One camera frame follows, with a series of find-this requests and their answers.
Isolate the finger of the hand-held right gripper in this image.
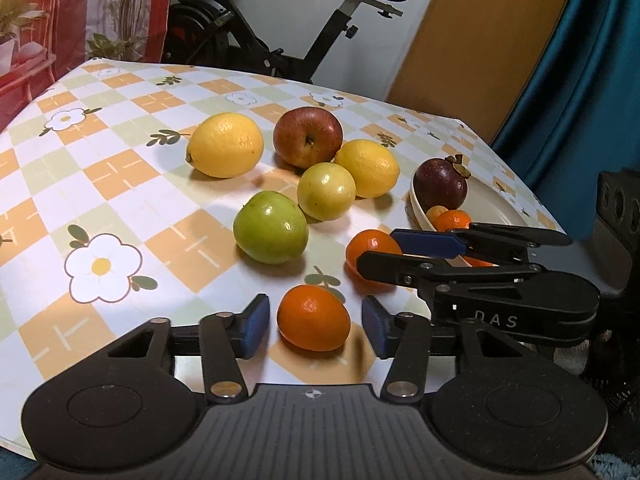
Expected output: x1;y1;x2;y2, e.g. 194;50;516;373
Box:
356;251;546;291
390;222;573;266

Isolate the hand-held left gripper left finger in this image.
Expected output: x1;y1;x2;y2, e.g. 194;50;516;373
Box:
107;294;271;403

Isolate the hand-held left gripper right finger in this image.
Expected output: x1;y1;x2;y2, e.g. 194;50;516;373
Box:
361;295;531;403

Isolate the white plate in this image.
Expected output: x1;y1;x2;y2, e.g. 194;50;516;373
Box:
409;170;531;268

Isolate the yellow lemon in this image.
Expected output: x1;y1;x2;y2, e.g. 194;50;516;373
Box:
334;139;401;199
186;112;265;179

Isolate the green apple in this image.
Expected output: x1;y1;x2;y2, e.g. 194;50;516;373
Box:
233;190;309;265

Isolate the small orange tangerine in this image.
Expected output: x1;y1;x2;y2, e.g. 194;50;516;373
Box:
434;209;473;233

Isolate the dark purple mangosteen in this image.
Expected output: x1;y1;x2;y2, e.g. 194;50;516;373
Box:
413;155;472;211

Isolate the yellow-green apple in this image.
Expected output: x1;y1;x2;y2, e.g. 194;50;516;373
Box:
297;162;357;222

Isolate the red apple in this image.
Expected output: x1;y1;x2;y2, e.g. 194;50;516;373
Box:
273;107;344;169

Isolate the wooden board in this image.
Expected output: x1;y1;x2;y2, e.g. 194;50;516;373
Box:
385;0;583;143

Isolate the teal curtain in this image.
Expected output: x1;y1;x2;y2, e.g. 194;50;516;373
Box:
490;0;640;241

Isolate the black exercise bike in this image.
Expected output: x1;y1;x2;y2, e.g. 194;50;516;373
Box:
162;0;413;83

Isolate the red and white printed curtain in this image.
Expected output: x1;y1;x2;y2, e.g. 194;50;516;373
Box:
0;0;171;131

